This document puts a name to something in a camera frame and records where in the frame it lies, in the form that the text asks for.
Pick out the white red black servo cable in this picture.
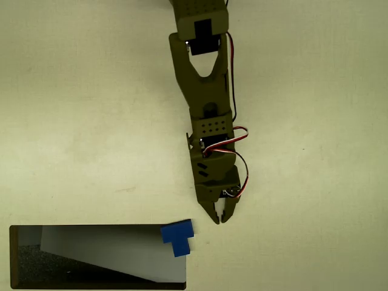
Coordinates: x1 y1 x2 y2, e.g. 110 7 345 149
201 125 250 200

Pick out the rectangular table opening bin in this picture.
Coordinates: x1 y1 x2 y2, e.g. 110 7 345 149
8 224 187 291

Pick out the blue T block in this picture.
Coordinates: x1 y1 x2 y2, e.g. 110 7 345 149
159 218 196 258

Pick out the thin red black cable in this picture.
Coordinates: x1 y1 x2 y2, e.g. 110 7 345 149
223 0 239 119

